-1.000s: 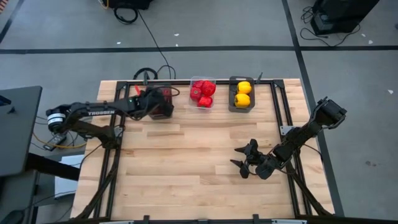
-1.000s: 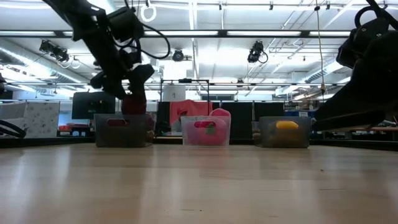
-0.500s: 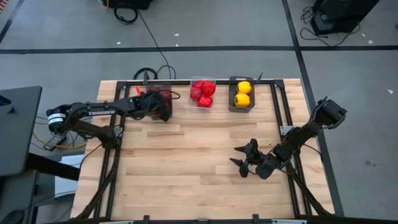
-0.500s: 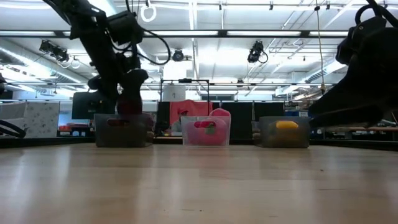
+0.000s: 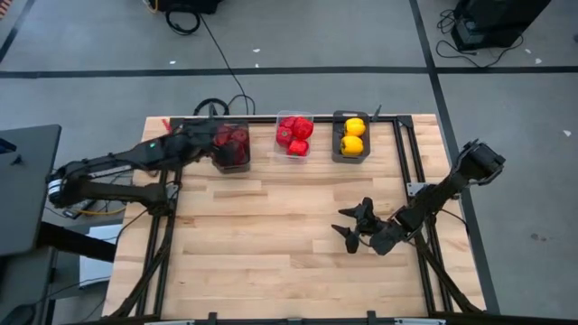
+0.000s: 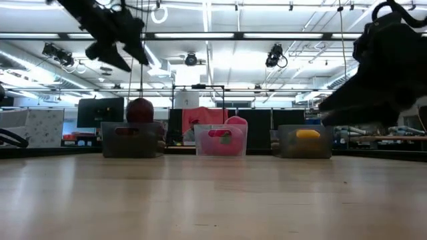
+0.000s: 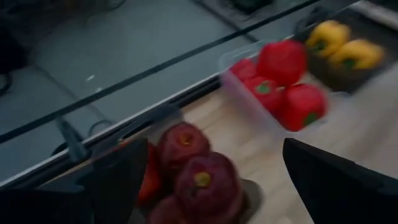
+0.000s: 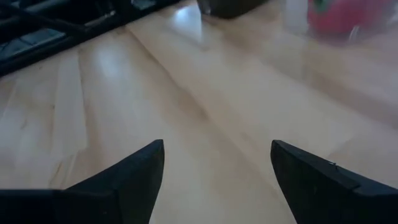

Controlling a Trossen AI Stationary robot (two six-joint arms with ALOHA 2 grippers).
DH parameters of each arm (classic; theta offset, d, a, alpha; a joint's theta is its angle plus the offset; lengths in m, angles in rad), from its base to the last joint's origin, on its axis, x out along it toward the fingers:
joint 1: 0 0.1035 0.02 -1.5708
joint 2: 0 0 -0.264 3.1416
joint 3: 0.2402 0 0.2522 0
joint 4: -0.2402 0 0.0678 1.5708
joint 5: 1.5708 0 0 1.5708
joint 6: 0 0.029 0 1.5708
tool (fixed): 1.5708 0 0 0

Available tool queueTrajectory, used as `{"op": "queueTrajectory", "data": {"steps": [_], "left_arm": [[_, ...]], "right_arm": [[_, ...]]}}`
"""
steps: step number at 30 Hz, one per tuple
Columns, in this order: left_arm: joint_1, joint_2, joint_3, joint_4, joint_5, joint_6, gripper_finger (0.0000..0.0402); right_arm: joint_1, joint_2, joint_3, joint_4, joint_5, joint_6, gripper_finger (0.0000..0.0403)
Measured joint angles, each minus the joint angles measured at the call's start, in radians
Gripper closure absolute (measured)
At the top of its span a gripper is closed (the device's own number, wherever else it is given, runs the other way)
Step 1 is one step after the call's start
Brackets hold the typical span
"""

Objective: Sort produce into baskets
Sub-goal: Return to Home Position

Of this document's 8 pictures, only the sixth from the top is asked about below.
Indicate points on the pink cloth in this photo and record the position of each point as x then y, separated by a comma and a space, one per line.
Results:
203, 118

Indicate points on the yellow bell pepper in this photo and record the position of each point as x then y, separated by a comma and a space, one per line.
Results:
307, 134

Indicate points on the black partition panel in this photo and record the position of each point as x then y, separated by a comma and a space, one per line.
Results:
255, 128
288, 116

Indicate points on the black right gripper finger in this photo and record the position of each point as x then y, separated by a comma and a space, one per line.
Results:
363, 119
373, 96

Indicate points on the black overhead rig beam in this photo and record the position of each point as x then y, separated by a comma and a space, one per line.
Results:
200, 36

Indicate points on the white patterned box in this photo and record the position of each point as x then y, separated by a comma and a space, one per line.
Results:
45, 128

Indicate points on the dark grey plastic basket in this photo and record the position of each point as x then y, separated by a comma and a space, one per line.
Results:
320, 146

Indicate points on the black aluminium table frame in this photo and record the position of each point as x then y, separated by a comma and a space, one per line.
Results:
50, 151

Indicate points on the grey cutting board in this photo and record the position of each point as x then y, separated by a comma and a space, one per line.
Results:
146, 143

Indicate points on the black ceiling camera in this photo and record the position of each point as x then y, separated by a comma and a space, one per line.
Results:
274, 55
58, 53
191, 59

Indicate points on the black metal rack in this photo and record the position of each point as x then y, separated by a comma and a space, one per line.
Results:
198, 86

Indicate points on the dark red apple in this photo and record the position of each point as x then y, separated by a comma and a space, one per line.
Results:
140, 111

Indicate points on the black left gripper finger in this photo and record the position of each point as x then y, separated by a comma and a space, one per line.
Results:
110, 56
138, 50

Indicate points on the black computer monitor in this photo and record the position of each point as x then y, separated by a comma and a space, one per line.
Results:
100, 112

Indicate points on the clear plastic basket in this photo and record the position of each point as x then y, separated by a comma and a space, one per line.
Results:
203, 150

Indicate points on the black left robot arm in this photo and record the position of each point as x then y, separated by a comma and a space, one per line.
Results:
73, 5

